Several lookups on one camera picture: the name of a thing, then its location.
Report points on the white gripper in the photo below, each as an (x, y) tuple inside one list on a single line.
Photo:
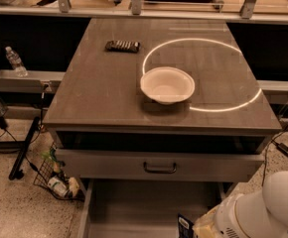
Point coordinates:
[(225, 216)]

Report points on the blue rxbar blueberry bar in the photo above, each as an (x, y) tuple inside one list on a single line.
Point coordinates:
[(185, 227)]

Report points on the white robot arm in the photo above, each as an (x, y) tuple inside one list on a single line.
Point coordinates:
[(261, 214)]

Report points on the open bottom drawer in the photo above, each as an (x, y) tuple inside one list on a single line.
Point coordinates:
[(120, 208)]

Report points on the grey middle drawer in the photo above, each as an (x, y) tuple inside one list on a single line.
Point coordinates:
[(129, 165)]

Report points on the black power adapter right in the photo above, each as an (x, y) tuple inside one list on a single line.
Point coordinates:
[(282, 148)]

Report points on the black power adapter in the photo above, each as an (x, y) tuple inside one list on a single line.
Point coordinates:
[(282, 148), (3, 123)]

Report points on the white paper bowl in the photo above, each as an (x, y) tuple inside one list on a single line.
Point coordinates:
[(167, 85)]

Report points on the white can in basket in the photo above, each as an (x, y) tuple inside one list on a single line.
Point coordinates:
[(57, 186)]

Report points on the black table leg bar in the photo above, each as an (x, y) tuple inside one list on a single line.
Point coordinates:
[(16, 172)]

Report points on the dark striped snack bar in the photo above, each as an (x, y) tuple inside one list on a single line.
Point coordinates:
[(122, 46)]

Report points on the black power adapter left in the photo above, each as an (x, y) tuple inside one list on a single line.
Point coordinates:
[(3, 123)]

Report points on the grey side bench left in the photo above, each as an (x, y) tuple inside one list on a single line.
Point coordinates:
[(34, 82)]

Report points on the clear plastic water bottle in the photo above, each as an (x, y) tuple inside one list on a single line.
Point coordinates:
[(16, 62)]

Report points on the black drawer handle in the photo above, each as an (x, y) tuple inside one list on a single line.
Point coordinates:
[(160, 170)]

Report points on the black wire basket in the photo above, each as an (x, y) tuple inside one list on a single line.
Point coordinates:
[(52, 167)]

